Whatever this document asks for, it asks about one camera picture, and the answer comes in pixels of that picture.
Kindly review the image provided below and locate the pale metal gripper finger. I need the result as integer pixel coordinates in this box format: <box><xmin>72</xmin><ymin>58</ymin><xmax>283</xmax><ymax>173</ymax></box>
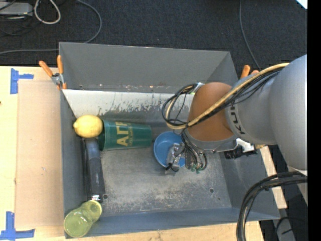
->
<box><xmin>167</xmin><ymin>147</ymin><xmax>180</xmax><ymax>166</ymax></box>
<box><xmin>165</xmin><ymin>156</ymin><xmax>182</xmax><ymax>173</ymax></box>

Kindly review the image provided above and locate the blue bowl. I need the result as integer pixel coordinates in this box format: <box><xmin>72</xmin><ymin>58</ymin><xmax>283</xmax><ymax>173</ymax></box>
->
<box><xmin>153</xmin><ymin>131</ymin><xmax>187</xmax><ymax>169</ymax></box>

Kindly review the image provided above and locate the grey metal bin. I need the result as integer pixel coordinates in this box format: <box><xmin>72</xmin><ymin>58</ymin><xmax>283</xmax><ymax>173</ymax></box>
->
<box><xmin>58</xmin><ymin>41</ymin><xmax>281</xmax><ymax>239</ymax></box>

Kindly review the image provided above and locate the green cup with yellow print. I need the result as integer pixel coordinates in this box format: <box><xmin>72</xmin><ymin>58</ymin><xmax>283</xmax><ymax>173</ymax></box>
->
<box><xmin>97</xmin><ymin>119</ymin><xmax>153</xmax><ymax>151</ymax></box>

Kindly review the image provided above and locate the yellow lemon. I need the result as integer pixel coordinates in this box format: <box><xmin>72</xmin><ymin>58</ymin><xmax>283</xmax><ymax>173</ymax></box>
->
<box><xmin>72</xmin><ymin>114</ymin><xmax>104</xmax><ymax>139</ymax></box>

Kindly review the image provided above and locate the yellow-green clear plastic bottle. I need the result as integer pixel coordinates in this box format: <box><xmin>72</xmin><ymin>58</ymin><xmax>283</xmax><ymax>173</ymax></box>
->
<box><xmin>63</xmin><ymin>200</ymin><xmax>103</xmax><ymax>238</ymax></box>

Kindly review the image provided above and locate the brown cardboard board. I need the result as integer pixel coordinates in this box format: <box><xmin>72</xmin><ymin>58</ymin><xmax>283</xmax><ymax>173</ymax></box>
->
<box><xmin>14</xmin><ymin>80</ymin><xmax>66</xmax><ymax>232</ymax></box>

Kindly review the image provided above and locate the black cylinder on white bracket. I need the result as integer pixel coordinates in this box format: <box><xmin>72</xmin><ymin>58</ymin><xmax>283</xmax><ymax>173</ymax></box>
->
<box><xmin>224</xmin><ymin>138</ymin><xmax>259</xmax><ymax>160</ymax></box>

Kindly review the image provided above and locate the black long handled tool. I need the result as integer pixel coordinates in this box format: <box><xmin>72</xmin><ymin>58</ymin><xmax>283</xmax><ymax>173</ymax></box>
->
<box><xmin>81</xmin><ymin>138</ymin><xmax>106</xmax><ymax>202</ymax></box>

